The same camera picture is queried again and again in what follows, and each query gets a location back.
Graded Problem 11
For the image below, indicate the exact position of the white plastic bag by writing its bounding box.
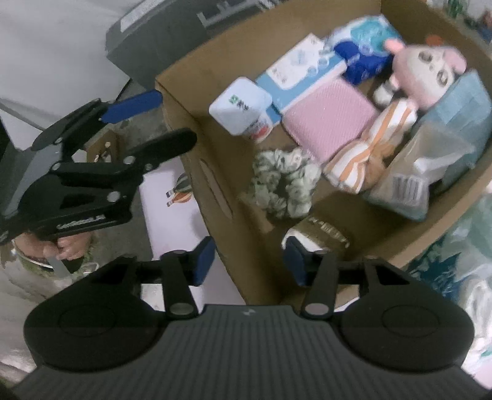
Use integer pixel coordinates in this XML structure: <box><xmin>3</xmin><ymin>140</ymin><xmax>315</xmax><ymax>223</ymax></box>
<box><xmin>406</xmin><ymin>193</ymin><xmax>491</xmax><ymax>374</ymax></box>

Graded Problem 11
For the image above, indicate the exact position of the blue tissue package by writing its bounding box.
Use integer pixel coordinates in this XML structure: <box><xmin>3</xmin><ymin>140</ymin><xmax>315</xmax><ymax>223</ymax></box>
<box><xmin>324</xmin><ymin>15</ymin><xmax>401</xmax><ymax>86</ymax></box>

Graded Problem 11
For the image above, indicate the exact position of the gold tissue pack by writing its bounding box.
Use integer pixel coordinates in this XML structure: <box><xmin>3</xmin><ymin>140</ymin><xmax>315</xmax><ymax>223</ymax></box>
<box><xmin>281</xmin><ymin>215</ymin><xmax>351</xmax><ymax>254</ymax></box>

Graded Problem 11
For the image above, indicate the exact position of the orange striped plush toy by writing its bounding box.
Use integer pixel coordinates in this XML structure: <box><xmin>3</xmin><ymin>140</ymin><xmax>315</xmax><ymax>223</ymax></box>
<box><xmin>323</xmin><ymin>98</ymin><xmax>417</xmax><ymax>194</ymax></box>

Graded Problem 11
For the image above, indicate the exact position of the black grey appliance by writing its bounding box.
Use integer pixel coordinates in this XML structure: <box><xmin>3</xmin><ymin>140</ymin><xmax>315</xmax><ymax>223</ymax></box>
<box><xmin>105</xmin><ymin>0</ymin><xmax>282</xmax><ymax>89</ymax></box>

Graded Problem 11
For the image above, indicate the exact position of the brown cardboard box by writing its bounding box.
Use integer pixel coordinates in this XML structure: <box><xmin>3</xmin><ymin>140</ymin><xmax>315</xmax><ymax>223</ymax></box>
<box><xmin>156</xmin><ymin>1</ymin><xmax>491</xmax><ymax>306</ymax></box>

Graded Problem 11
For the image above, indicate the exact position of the light blue checked towel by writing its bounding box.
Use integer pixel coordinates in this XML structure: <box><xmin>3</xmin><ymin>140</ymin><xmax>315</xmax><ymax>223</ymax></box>
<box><xmin>412</xmin><ymin>69</ymin><xmax>491</xmax><ymax>193</ymax></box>

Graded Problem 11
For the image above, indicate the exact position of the pink cloth pad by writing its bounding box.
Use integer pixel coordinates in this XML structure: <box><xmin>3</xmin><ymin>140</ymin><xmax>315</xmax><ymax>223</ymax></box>
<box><xmin>282</xmin><ymin>78</ymin><xmax>379</xmax><ymax>164</ymax></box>

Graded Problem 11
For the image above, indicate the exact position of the white blue flat box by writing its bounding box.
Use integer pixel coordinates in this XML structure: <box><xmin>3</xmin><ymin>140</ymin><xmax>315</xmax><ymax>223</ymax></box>
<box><xmin>255</xmin><ymin>33</ymin><xmax>347</xmax><ymax>114</ymax></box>

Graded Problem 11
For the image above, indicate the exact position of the pink plush doll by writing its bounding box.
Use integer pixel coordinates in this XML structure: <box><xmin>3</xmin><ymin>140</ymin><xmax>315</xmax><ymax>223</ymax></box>
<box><xmin>373</xmin><ymin>38</ymin><xmax>467</xmax><ymax>111</ymax></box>

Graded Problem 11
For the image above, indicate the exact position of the left hand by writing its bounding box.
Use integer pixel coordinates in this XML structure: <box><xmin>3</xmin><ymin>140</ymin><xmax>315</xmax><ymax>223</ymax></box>
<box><xmin>13</xmin><ymin>233</ymin><xmax>93</xmax><ymax>261</ymax></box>

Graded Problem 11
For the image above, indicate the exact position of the green tie-dye scrunchie cloth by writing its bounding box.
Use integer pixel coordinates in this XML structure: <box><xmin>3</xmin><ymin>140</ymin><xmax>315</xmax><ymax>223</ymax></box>
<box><xmin>246</xmin><ymin>147</ymin><xmax>321</xmax><ymax>219</ymax></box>

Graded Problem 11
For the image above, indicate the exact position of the white blue tissue pack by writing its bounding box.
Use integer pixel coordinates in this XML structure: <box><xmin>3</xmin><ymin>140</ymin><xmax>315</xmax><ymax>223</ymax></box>
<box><xmin>208</xmin><ymin>77</ymin><xmax>273</xmax><ymax>142</ymax></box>

